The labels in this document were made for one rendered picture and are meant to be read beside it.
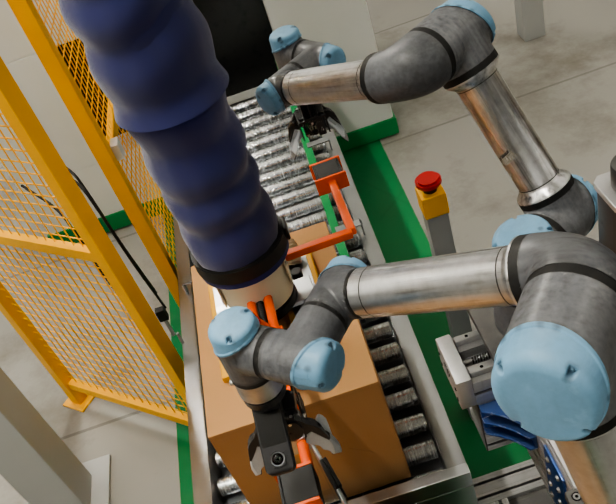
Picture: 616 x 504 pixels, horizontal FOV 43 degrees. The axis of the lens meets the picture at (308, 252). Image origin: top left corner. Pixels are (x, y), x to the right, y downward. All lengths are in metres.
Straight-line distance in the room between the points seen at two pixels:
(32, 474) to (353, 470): 1.30
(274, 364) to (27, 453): 1.80
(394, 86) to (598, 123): 2.60
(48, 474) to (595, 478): 2.20
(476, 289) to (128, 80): 0.76
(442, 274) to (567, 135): 2.92
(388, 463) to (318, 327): 0.93
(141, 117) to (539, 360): 0.94
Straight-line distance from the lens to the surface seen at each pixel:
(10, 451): 2.79
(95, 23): 1.41
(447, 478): 1.97
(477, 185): 3.66
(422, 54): 1.41
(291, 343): 1.07
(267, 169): 3.21
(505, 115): 1.52
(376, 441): 1.90
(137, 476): 3.07
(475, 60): 1.48
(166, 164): 1.56
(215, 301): 2.02
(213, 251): 1.67
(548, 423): 0.85
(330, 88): 1.55
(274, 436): 1.22
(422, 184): 2.04
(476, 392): 1.68
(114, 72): 1.45
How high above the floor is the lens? 2.29
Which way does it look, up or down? 40 degrees down
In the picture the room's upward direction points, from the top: 21 degrees counter-clockwise
